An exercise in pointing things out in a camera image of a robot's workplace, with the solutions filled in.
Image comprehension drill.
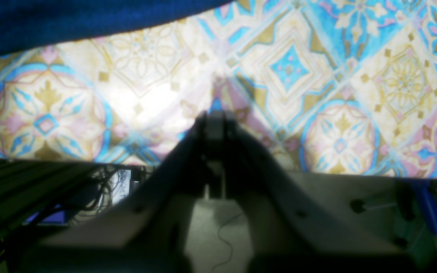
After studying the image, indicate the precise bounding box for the patterned tile tablecloth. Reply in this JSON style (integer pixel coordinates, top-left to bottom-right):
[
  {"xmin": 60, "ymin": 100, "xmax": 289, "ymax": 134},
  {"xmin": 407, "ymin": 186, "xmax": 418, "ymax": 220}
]
[{"xmin": 0, "ymin": 0, "xmax": 437, "ymax": 178}]

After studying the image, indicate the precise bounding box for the blue long-sleeve shirt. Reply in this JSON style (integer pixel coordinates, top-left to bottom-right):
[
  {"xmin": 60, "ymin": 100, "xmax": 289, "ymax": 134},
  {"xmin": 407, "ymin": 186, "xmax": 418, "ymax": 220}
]
[{"xmin": 0, "ymin": 0, "xmax": 228, "ymax": 56}]

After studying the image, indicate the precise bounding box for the blue handled clamp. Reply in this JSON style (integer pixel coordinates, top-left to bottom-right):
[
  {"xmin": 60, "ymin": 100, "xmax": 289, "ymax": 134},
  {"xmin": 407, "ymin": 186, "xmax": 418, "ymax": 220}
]
[{"xmin": 406, "ymin": 179, "xmax": 437, "ymax": 236}]

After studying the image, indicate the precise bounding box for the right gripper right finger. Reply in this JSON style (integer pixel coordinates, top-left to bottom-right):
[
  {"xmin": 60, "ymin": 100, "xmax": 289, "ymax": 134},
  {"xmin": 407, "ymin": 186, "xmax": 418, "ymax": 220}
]
[{"xmin": 219, "ymin": 111, "xmax": 420, "ymax": 273}]

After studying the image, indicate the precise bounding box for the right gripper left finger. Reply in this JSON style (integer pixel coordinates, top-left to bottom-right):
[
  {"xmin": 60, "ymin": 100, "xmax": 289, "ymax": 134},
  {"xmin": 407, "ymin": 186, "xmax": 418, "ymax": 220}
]
[{"xmin": 20, "ymin": 112, "xmax": 219, "ymax": 273}]

